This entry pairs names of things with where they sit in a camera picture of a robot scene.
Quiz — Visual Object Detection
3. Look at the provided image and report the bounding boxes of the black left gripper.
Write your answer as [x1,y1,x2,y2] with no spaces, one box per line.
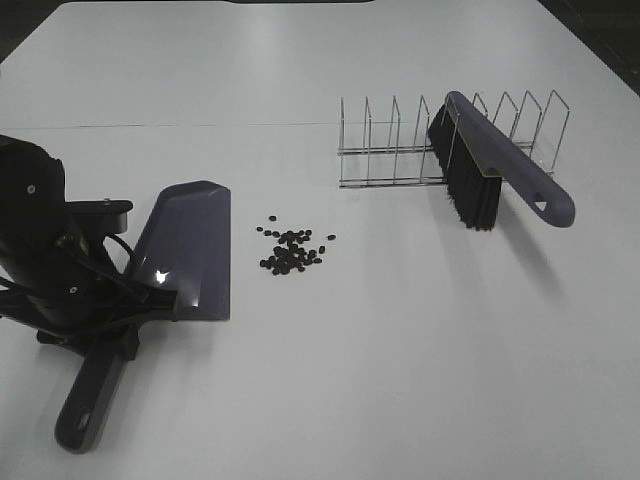
[29,274,178,360]

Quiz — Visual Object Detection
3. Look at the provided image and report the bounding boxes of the purple plastic dustpan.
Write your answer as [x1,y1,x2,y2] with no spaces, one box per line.
[54,181,231,454]

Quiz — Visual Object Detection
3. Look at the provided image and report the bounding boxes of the pile of coffee beans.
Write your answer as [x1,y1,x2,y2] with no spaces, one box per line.
[255,225,337,276]

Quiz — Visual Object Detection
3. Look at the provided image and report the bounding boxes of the purple brush black bristles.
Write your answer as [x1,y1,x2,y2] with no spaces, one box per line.
[427,91,576,231]

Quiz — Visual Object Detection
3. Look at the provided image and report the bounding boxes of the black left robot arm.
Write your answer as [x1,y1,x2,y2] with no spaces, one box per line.
[1,136,177,361]

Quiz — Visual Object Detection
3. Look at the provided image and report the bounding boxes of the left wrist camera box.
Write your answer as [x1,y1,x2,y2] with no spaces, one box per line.
[66,199,134,235]

